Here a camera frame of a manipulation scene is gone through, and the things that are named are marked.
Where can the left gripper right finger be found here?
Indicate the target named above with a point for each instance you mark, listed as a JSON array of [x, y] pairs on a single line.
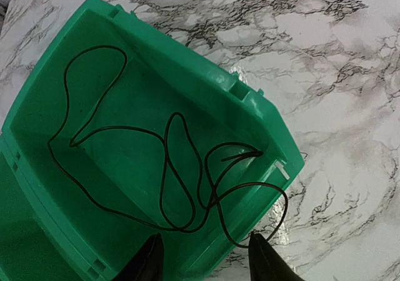
[[265, 264]]

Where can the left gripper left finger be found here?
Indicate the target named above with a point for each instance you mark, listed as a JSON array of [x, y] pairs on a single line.
[[147, 264]]

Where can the green three-compartment plastic bin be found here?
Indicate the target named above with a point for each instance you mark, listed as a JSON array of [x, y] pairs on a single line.
[[120, 133]]

